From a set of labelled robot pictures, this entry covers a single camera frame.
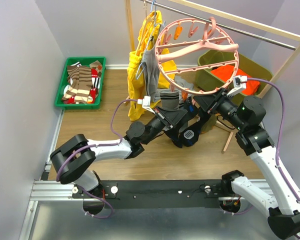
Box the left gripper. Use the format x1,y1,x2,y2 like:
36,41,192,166
142,106,187,146

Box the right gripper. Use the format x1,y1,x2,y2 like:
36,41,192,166
193,86,246,130

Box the black patterned sock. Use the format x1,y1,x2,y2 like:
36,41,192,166
180,110,211,147
164,97,198,148

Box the olive striped sock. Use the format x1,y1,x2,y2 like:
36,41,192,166
201,114,217,134

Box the pink round clip hanger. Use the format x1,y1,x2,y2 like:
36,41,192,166
154,17,239,96

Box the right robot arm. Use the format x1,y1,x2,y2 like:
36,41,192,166
194,88,300,240

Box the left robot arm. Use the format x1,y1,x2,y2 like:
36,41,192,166
50,107,187,198

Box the wooden clothes hanger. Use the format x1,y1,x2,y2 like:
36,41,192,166
135,0,162,56

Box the olive green plastic bin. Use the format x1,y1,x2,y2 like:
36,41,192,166
195,50,273,105

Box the orange cloth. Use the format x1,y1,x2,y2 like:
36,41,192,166
211,65,260,95

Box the yellow shorts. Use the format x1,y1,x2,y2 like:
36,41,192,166
126,10,177,122

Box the grey tank top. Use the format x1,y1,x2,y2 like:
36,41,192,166
141,21,195,103

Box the brown striped sock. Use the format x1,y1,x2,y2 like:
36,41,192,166
62,65,93,104

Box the green plastic tray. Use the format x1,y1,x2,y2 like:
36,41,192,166
54,56,106,110

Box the wooden clothes rack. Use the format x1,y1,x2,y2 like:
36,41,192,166
124,0,300,153

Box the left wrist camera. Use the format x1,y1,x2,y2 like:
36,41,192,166
137,95,155,114

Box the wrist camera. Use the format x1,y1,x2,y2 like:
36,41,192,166
227,75,248,97
137,95,155,114

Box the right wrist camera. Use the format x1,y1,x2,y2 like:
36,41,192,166
227,75,248,97

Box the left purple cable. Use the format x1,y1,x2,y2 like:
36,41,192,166
55,98,143,219

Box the purple cable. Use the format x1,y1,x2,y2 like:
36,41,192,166
244,77,300,240
55,98,143,219

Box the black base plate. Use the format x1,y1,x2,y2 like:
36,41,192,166
72,178,231,210

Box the blue wire hanger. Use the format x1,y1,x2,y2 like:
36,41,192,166
135,0,167,81

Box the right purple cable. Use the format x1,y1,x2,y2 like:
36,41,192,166
244,77,300,240

